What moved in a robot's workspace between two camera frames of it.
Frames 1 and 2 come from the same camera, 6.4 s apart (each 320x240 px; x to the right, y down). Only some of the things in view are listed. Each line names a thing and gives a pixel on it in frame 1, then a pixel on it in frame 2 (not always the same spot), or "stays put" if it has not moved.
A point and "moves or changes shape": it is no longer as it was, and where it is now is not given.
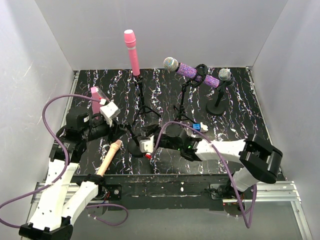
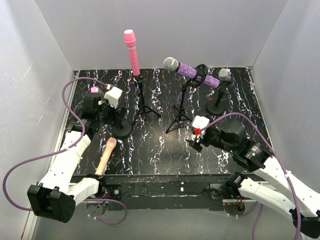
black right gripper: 149,130 -> 196,145
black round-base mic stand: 133,145 moves or changes shape
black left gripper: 115,132 -> 117,119
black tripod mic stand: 138,79 stays put
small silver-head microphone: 225,74 stays put
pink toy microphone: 130,41 stays put
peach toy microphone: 114,147 moves or changes shape
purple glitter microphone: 172,64 stays put
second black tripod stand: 201,72 stays put
